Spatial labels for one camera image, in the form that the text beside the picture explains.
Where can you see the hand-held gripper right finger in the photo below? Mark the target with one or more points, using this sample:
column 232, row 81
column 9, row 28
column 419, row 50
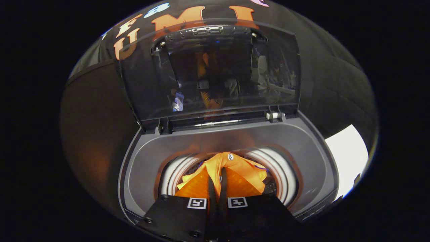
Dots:
column 255, row 215

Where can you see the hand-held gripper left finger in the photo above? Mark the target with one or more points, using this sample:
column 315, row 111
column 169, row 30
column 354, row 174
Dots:
column 174, row 215

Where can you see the yellow polo shirt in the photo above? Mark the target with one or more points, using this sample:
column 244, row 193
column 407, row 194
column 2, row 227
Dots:
column 237, row 165

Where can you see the dark washing machine lid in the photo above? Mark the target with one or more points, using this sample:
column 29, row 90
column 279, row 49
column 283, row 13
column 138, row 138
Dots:
column 144, row 84

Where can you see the white table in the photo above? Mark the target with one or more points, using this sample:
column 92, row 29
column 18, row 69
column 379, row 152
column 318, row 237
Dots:
column 349, row 158

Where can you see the black backdrop cloth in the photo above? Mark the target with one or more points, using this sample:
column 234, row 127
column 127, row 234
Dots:
column 336, row 84

